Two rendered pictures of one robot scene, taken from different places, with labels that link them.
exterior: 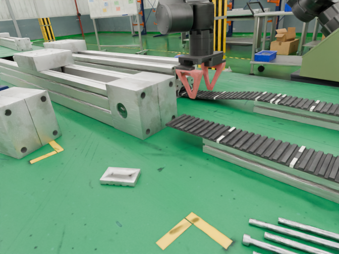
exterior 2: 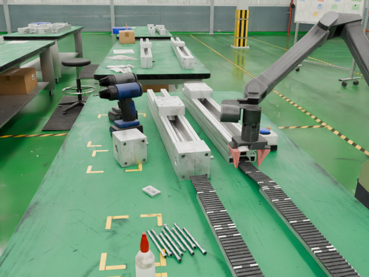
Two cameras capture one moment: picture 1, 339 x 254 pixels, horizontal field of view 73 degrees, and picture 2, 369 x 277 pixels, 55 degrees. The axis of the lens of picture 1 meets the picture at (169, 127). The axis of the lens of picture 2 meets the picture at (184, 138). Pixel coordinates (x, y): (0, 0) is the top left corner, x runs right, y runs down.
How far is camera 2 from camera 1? 0.75 m
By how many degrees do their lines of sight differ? 32
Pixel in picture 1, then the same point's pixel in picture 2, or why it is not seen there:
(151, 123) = (186, 173)
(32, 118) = (134, 149)
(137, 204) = (146, 203)
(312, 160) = (218, 215)
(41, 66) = (162, 113)
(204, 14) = (249, 115)
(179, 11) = (229, 111)
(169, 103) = (203, 165)
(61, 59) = (176, 110)
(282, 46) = not seen: outside the picture
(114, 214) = (137, 202)
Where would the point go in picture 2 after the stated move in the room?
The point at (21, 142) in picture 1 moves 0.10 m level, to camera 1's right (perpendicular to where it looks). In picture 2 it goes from (126, 159) to (149, 167)
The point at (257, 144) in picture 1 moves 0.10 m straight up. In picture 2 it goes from (209, 200) to (211, 166)
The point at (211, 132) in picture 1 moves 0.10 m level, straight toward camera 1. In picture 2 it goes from (201, 188) to (174, 201)
